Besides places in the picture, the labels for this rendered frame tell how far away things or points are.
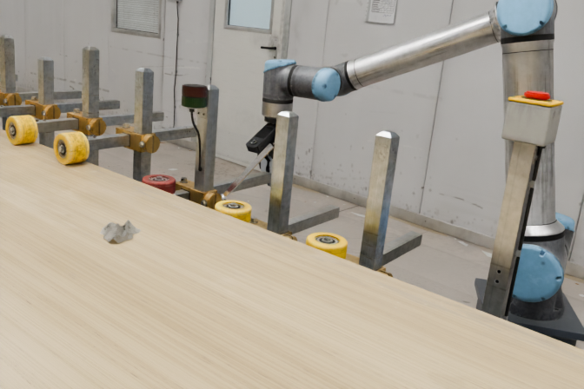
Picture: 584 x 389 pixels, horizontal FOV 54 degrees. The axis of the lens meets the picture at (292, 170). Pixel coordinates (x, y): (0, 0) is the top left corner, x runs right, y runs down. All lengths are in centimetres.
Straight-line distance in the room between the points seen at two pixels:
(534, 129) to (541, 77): 44
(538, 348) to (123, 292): 59
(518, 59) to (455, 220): 269
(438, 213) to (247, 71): 208
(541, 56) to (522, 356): 76
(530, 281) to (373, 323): 69
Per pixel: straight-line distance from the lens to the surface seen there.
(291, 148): 128
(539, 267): 146
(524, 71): 142
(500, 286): 109
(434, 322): 90
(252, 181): 167
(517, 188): 104
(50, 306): 88
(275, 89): 166
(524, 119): 100
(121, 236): 107
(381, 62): 166
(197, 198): 148
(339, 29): 442
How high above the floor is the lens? 131
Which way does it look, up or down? 15 degrees down
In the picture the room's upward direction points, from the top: 5 degrees clockwise
